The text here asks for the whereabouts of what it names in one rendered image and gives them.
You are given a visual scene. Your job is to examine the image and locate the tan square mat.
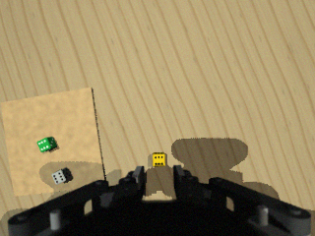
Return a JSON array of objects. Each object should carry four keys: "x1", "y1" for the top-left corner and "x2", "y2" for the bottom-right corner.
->
[{"x1": 1, "y1": 88, "x2": 105, "y2": 197}]

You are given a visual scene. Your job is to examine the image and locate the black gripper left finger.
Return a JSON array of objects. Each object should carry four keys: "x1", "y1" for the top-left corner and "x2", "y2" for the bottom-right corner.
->
[{"x1": 8, "y1": 166, "x2": 145, "y2": 236}]

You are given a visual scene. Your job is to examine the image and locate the white die with black pips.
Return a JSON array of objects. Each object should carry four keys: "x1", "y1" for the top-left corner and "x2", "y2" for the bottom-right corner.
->
[{"x1": 51, "y1": 167, "x2": 71, "y2": 185}]

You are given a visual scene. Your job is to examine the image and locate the green die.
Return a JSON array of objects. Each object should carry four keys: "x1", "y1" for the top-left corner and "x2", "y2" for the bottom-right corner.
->
[{"x1": 37, "y1": 137, "x2": 57, "y2": 152}]

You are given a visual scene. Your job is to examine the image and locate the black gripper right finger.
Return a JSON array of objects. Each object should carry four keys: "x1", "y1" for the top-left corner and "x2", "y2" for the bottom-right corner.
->
[{"x1": 173, "y1": 165, "x2": 311, "y2": 236}]

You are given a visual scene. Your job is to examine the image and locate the yellow die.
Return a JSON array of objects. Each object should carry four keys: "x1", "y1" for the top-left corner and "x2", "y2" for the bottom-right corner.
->
[{"x1": 153, "y1": 152, "x2": 165, "y2": 166}]

